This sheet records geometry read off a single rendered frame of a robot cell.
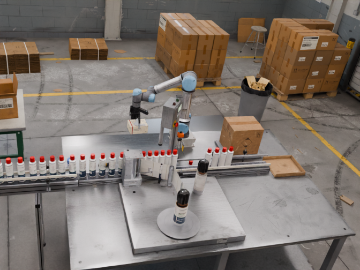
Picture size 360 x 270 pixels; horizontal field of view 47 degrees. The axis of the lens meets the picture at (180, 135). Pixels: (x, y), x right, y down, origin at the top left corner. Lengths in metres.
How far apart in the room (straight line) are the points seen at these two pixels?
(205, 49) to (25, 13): 3.48
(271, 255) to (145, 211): 1.37
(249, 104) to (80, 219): 3.51
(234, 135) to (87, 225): 1.52
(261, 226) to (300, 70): 4.16
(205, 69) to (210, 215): 4.15
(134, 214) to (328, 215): 1.54
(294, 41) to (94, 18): 3.88
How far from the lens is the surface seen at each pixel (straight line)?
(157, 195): 3.17
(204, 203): 3.17
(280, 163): 3.92
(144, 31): 8.79
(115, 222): 3.01
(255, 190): 3.51
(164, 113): 3.13
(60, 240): 4.04
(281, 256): 3.92
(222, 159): 3.49
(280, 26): 7.11
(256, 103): 5.87
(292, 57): 6.84
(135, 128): 3.68
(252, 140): 3.80
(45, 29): 8.45
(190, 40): 6.59
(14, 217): 4.30
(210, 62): 6.89
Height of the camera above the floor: 2.94
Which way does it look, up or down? 32 degrees down
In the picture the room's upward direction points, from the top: 9 degrees clockwise
